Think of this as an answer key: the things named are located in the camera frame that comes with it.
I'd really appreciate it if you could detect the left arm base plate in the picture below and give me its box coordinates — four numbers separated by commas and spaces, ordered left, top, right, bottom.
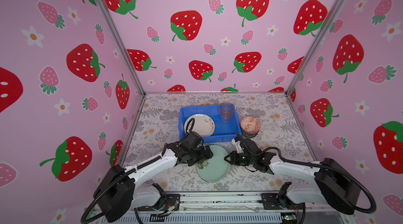
150, 194, 181, 212

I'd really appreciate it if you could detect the cream floral plate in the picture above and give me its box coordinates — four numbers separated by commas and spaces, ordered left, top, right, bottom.
184, 114, 215, 137

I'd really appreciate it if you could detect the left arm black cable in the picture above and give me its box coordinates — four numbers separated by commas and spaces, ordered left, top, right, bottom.
185, 117, 196, 135

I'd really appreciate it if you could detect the pale green flower plate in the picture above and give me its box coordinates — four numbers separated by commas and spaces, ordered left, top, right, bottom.
196, 145, 230, 183

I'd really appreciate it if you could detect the orange patterned bowl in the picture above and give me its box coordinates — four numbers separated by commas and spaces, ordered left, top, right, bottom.
240, 116, 261, 138

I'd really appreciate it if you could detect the blue plastic bin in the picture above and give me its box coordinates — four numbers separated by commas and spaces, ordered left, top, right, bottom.
178, 105, 241, 144

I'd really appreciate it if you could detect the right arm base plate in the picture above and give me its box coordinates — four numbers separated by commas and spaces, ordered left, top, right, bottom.
259, 193, 303, 211

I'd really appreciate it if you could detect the pink clear glass cup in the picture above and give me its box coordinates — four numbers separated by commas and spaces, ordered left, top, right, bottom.
220, 102, 234, 123

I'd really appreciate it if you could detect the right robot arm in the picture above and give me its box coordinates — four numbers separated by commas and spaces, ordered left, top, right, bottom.
224, 136, 361, 215

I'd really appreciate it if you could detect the aluminium front rail frame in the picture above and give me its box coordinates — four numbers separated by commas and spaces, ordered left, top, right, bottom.
91, 190, 353, 224

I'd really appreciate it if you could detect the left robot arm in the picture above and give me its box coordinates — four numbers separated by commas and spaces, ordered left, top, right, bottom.
80, 132, 214, 224

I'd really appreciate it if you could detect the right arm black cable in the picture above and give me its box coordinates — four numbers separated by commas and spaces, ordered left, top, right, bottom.
258, 146, 377, 214

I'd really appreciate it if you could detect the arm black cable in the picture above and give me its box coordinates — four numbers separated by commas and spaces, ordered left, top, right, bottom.
185, 117, 196, 135
258, 146, 377, 214

